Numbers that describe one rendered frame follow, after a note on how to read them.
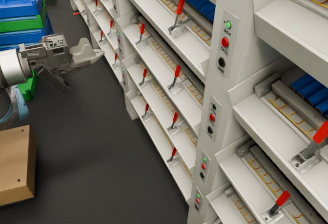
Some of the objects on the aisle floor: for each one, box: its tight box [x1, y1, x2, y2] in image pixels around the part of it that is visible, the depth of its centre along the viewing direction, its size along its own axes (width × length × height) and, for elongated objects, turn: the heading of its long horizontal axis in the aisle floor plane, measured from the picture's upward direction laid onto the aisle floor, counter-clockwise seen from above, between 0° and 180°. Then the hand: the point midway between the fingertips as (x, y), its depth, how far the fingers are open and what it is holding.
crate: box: [17, 70, 38, 101], centre depth 165 cm, size 30×20×8 cm
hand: (100, 54), depth 82 cm, fingers closed
